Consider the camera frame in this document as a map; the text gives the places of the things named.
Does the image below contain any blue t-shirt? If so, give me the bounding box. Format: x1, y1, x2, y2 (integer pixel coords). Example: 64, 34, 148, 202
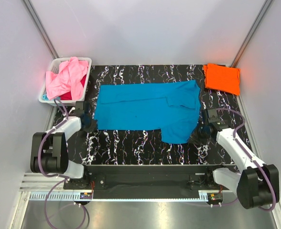
94, 80, 201, 144

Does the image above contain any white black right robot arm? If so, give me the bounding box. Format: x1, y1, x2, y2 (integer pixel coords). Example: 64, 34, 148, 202
189, 108, 280, 211

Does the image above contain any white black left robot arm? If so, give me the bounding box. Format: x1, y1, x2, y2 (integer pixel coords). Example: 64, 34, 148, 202
30, 101, 97, 189

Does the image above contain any red t-shirt in basket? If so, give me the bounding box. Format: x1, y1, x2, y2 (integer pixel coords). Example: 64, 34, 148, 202
60, 75, 86, 100

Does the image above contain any folded orange t-shirt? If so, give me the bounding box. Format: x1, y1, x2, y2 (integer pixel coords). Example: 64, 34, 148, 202
203, 63, 240, 96

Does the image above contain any pink t-shirt in basket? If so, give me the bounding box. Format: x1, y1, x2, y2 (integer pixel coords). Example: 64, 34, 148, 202
45, 57, 89, 100

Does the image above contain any light blue cloth in basket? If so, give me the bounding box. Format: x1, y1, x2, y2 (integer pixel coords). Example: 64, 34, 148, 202
42, 94, 61, 101

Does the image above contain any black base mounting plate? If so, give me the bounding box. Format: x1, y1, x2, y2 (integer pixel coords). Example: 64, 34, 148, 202
64, 165, 220, 195

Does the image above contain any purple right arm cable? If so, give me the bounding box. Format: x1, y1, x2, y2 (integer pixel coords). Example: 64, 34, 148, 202
207, 107, 280, 211

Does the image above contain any slotted white cable duct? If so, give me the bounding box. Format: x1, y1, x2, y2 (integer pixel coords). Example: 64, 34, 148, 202
30, 190, 221, 202

